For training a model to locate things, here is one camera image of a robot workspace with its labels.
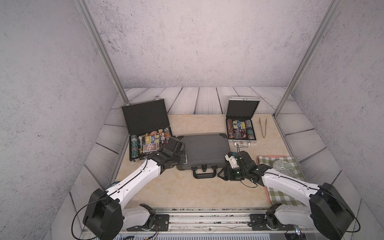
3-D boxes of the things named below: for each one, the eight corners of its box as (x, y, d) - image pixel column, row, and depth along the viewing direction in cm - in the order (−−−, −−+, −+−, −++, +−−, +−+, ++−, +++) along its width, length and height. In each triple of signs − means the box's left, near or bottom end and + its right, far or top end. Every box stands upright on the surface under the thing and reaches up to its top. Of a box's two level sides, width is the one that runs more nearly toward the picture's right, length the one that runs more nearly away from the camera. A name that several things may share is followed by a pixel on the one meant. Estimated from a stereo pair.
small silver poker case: (228, 146, 104) (235, 124, 87) (224, 120, 121) (228, 96, 103) (258, 146, 104) (270, 123, 87) (249, 120, 121) (258, 96, 103)
